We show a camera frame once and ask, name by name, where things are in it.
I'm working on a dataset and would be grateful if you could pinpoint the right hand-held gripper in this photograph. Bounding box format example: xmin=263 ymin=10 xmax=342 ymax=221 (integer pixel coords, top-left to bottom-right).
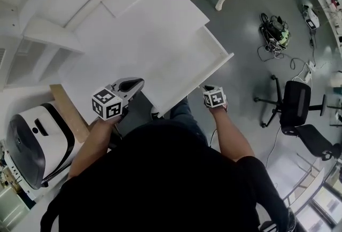
xmin=202 ymin=84 xmax=229 ymax=110

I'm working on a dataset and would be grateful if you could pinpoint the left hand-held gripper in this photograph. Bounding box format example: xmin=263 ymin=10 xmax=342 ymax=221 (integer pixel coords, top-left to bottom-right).
xmin=91 ymin=76 xmax=145 ymax=121

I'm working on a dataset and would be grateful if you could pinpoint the white desk drawer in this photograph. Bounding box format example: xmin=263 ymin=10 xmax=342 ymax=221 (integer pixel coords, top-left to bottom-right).
xmin=141 ymin=25 xmax=235 ymax=117

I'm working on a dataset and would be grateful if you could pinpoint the person's right forearm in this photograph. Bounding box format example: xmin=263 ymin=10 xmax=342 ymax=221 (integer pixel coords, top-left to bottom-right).
xmin=211 ymin=106 xmax=256 ymax=164

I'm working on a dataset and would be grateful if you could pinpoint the person's left forearm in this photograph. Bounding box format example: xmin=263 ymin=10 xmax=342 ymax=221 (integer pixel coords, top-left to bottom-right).
xmin=68 ymin=117 xmax=118 ymax=181

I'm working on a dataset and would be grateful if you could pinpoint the white desk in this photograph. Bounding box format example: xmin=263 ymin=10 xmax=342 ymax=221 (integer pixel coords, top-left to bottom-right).
xmin=57 ymin=0 xmax=211 ymax=126

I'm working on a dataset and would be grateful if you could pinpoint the person's right leg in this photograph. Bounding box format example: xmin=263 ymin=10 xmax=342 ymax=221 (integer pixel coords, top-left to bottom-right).
xmin=169 ymin=97 xmax=208 ymax=146

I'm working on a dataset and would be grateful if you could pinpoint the brown cardboard box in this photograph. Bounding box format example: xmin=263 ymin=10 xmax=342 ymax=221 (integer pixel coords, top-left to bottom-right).
xmin=50 ymin=83 xmax=90 ymax=143

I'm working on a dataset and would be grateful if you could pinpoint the black office chair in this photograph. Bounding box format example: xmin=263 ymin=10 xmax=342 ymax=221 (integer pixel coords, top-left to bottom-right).
xmin=253 ymin=74 xmax=335 ymax=161

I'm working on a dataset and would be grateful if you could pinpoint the person's black shirt torso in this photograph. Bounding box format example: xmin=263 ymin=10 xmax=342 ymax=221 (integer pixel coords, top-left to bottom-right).
xmin=40 ymin=118 xmax=291 ymax=232

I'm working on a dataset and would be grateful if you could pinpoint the white power strip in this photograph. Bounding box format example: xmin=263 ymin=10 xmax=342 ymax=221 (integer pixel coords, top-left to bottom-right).
xmin=304 ymin=61 xmax=316 ymax=79

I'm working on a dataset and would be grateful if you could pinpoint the white black appliance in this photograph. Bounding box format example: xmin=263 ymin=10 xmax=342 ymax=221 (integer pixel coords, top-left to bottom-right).
xmin=5 ymin=102 xmax=75 ymax=190

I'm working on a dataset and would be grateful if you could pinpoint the small white device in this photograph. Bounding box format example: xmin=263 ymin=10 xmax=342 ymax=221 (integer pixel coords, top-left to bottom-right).
xmin=301 ymin=3 xmax=321 ymax=29

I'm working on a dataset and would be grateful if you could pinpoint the black cable bundle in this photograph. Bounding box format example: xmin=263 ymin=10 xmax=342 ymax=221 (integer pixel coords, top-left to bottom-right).
xmin=257 ymin=13 xmax=292 ymax=62

